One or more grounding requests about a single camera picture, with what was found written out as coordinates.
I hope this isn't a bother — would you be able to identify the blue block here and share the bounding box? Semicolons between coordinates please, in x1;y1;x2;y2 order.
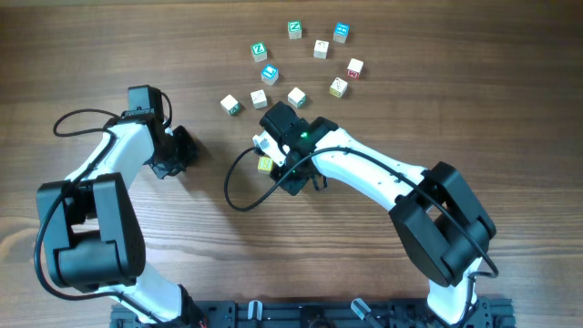
333;22;350;44
261;64;279;86

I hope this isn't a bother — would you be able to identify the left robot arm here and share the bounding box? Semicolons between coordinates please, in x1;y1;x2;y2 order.
34;109;206;327

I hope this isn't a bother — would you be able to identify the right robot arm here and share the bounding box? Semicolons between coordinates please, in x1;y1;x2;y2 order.
256;116;496;326

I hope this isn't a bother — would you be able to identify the white green block far left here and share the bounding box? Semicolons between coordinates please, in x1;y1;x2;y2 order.
220;95;240;116

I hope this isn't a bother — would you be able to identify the white teal block centre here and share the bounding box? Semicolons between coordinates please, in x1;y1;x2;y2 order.
288;87;306;108

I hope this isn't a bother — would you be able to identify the yellow sided picture block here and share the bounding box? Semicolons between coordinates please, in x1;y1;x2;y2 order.
330;77;348;98

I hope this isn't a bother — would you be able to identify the green Z block left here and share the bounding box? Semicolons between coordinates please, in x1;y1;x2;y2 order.
251;42;268;62

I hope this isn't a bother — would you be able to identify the green z block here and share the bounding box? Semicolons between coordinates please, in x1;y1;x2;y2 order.
251;42;268;62
287;20;302;40

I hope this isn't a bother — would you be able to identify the red M block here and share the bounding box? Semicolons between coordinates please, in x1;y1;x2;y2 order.
347;58;363;79

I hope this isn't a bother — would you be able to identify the green Z block top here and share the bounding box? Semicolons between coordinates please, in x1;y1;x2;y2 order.
287;20;302;40

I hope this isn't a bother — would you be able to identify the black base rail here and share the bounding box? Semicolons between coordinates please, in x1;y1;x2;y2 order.
109;297;517;328

